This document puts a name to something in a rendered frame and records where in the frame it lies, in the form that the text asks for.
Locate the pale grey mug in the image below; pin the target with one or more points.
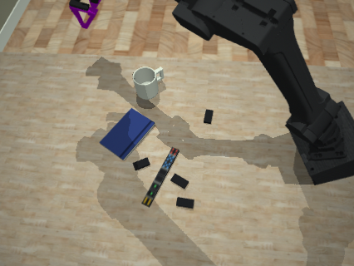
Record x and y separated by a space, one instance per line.
145 75

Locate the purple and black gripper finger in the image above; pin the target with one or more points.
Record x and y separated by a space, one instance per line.
91 12
93 4

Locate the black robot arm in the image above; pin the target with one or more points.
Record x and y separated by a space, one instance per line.
243 22

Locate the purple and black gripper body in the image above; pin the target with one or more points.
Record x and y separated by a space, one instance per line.
81 5

